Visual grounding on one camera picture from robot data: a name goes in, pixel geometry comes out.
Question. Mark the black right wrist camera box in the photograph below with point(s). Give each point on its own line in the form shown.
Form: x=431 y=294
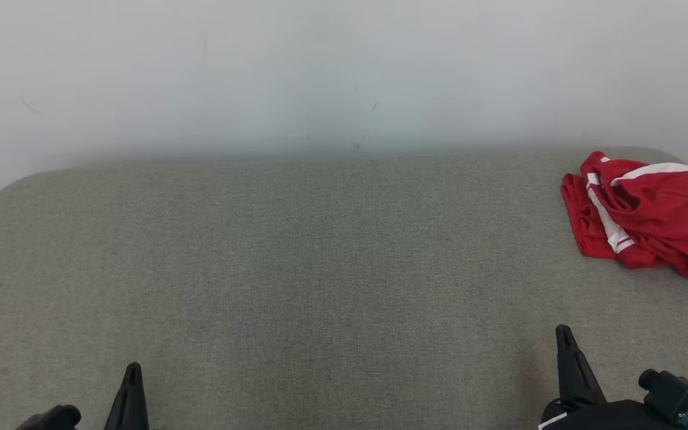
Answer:
x=675 y=394

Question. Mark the grey fabric sofa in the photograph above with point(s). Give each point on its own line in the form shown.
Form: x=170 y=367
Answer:
x=320 y=269

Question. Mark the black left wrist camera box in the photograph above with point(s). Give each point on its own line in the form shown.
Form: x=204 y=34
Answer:
x=57 y=418

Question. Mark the red basketball jersey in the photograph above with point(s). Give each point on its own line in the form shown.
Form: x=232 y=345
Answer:
x=577 y=221

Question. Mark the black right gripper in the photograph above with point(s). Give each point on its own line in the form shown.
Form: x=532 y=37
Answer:
x=607 y=418

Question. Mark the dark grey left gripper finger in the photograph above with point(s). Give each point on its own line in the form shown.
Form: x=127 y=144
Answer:
x=130 y=406

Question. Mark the red shorts with white stripe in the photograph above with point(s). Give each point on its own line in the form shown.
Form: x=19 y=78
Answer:
x=672 y=209

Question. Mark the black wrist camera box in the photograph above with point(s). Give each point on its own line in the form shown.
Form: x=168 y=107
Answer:
x=675 y=394
x=57 y=418

